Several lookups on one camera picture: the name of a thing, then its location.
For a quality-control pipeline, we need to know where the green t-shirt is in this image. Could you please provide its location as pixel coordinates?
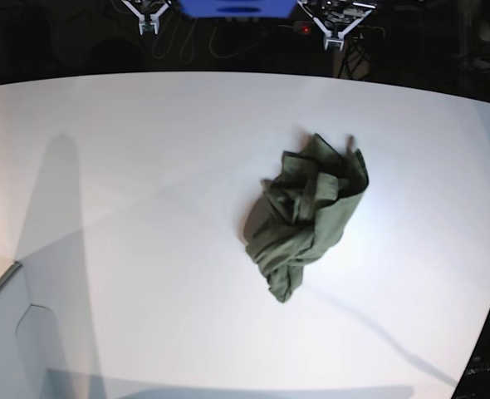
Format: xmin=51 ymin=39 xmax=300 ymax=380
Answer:
xmin=243 ymin=134 xmax=370 ymax=303

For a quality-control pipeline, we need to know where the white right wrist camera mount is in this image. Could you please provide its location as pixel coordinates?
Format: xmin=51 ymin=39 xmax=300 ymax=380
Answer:
xmin=121 ymin=0 xmax=173 ymax=36

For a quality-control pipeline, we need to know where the white cable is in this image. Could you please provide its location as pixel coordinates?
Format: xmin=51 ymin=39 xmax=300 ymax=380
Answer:
xmin=152 ymin=16 xmax=196 ymax=63

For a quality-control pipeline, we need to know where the black power strip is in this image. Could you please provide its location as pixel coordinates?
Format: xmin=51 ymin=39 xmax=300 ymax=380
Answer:
xmin=287 ymin=21 xmax=386 ymax=37

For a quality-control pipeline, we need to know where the blue box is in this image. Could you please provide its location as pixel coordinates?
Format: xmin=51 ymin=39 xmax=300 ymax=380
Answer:
xmin=179 ymin=0 xmax=297 ymax=18

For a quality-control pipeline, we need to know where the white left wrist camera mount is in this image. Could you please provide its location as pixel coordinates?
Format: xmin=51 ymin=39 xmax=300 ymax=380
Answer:
xmin=296 ymin=0 xmax=378 ymax=50

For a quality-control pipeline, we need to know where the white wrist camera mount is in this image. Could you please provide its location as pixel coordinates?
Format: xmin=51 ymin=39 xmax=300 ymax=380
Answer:
xmin=121 ymin=0 xmax=173 ymax=36
xmin=296 ymin=0 xmax=378 ymax=50

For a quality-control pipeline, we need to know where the grey partition panel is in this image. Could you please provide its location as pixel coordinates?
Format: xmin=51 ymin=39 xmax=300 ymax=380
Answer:
xmin=0 ymin=264 xmax=57 ymax=398

